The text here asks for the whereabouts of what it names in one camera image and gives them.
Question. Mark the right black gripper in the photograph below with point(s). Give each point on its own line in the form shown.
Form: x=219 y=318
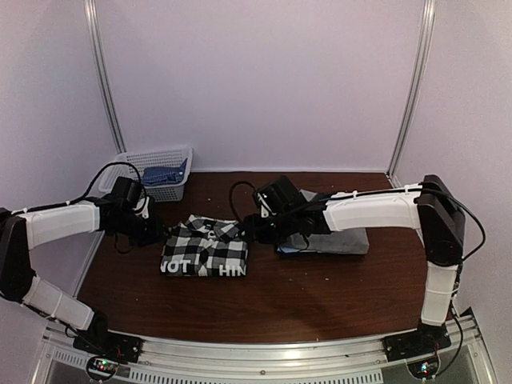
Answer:
x=254 y=230

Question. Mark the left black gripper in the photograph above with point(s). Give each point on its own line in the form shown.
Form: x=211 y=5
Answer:
x=155 y=232

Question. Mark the light blue shirt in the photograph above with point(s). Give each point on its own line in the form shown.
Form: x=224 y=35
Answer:
x=288 y=250

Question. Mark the black white plaid shirt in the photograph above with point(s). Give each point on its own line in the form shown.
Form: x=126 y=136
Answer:
x=205 y=247

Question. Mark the grey collared shirt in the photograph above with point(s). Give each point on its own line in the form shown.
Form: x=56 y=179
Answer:
x=336 y=240

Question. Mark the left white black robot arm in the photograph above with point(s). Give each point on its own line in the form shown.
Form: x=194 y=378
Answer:
x=127 y=210

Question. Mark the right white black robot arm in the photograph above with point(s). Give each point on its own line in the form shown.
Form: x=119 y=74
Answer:
x=428 y=207

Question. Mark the blue patterned shirt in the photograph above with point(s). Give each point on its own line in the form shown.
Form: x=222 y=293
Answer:
x=164 y=175

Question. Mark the white plastic mesh basket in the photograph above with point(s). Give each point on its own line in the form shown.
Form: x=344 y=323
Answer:
x=134 y=163

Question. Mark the left small circuit board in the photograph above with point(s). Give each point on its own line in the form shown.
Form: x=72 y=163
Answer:
x=99 y=368

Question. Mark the small circuit board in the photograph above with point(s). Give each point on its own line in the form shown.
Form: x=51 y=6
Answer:
x=423 y=369
x=99 y=368

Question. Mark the right small circuit board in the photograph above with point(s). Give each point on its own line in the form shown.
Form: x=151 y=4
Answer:
x=423 y=369

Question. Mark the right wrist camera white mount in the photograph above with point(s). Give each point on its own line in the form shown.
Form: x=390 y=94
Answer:
x=265 y=210

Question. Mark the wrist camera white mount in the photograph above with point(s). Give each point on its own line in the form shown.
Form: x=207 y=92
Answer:
x=144 y=208
x=265 y=210

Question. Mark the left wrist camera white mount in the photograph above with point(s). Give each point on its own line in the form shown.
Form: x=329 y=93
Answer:
x=144 y=208

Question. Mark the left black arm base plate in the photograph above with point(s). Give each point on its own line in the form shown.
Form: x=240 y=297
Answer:
x=114 y=346

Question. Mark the aluminium front rail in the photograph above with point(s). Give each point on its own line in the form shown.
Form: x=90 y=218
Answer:
x=352 y=360

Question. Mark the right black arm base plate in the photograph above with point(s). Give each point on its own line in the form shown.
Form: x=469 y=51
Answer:
x=423 y=340

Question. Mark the left aluminium frame post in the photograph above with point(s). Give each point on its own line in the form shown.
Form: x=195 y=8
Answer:
x=91 y=13

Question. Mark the aluminium frame post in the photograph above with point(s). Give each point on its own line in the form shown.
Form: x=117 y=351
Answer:
x=422 y=54
x=91 y=13

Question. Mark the right aluminium frame post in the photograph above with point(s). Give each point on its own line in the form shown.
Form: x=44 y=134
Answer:
x=422 y=54

